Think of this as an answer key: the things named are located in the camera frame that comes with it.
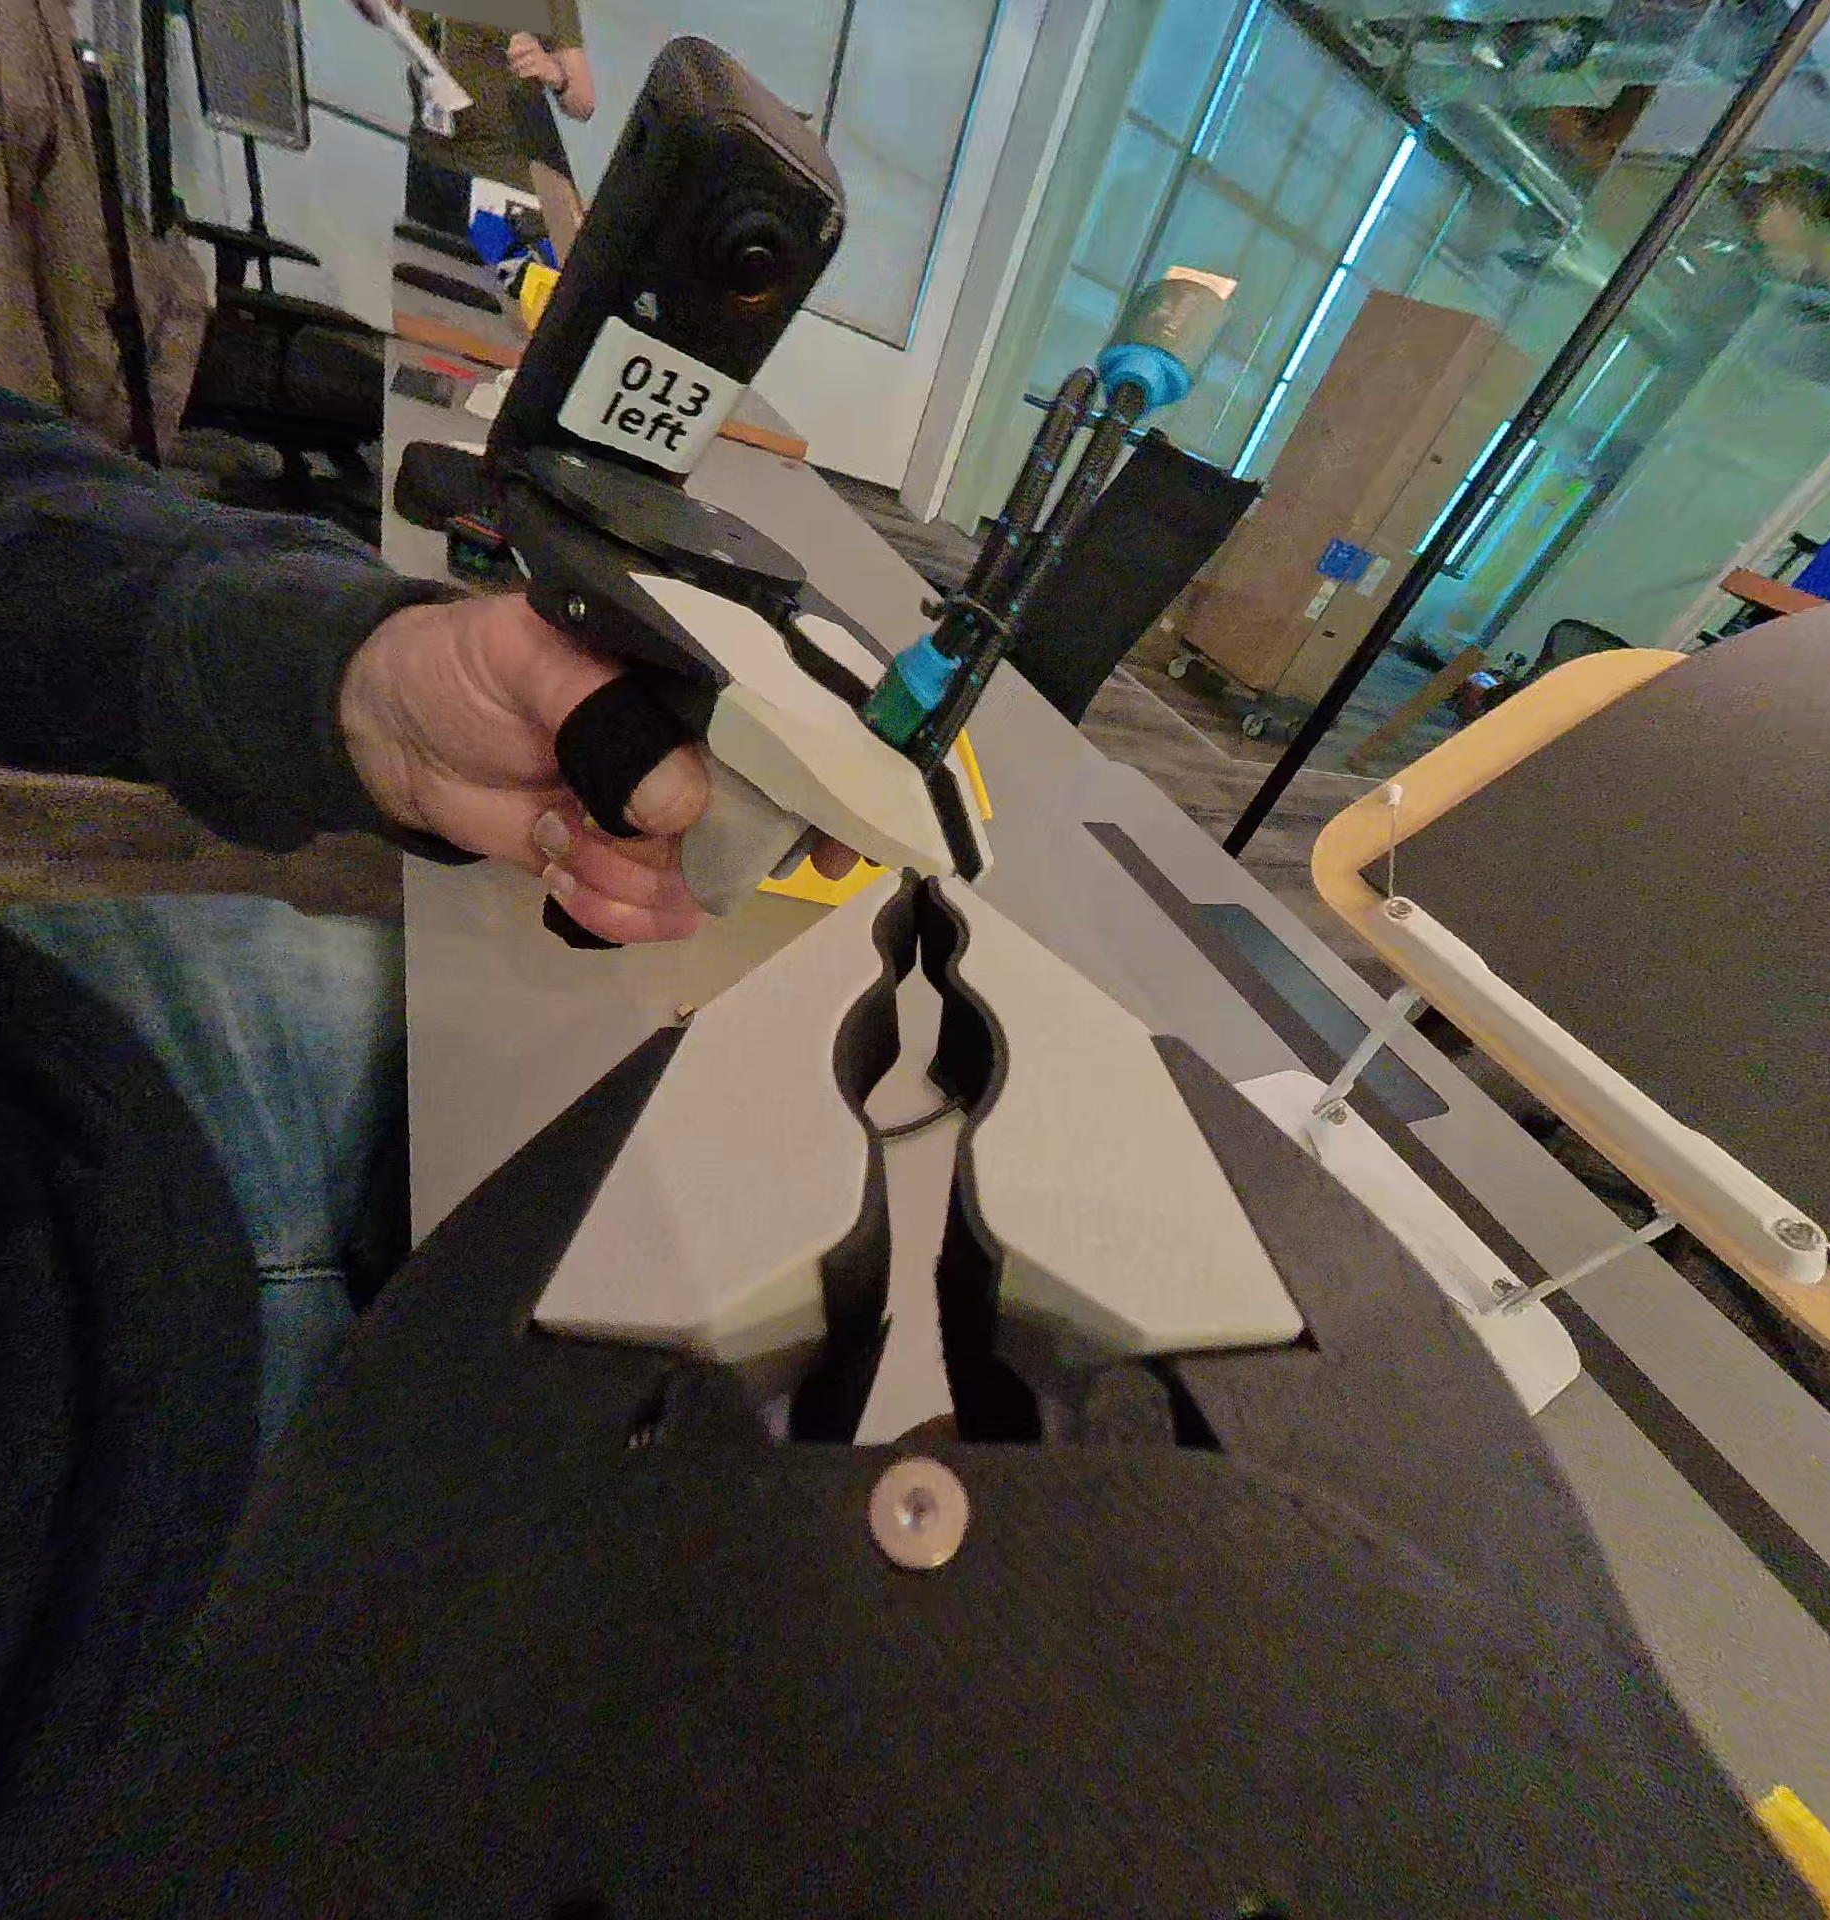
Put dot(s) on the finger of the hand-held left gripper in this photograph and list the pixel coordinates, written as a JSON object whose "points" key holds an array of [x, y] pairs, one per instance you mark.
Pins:
{"points": [[825, 765], [901, 721]]}

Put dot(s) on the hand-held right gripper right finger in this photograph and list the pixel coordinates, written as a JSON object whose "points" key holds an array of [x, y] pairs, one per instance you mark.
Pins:
{"points": [[1141, 1171]]}

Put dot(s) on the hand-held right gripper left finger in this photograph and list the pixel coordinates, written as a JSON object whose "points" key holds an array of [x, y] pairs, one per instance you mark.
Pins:
{"points": [[706, 1171]]}

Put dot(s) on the person's left forearm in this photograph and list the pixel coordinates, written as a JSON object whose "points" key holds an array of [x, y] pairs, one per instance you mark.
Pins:
{"points": [[136, 631]]}

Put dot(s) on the person's left hand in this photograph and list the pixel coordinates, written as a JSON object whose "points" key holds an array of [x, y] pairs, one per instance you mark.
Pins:
{"points": [[450, 721]]}

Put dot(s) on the yellow plastic bin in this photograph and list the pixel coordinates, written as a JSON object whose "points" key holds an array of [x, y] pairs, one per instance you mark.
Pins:
{"points": [[841, 879]]}

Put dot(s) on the person's leg in jeans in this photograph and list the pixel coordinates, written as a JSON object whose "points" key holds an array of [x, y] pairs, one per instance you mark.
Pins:
{"points": [[255, 1080]]}

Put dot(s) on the cardboard box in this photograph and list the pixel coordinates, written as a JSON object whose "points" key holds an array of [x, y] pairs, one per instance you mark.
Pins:
{"points": [[1366, 480]]}

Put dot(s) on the grey panel with wooden rim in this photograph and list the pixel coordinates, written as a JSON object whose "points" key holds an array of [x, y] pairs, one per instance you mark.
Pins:
{"points": [[1696, 901]]}

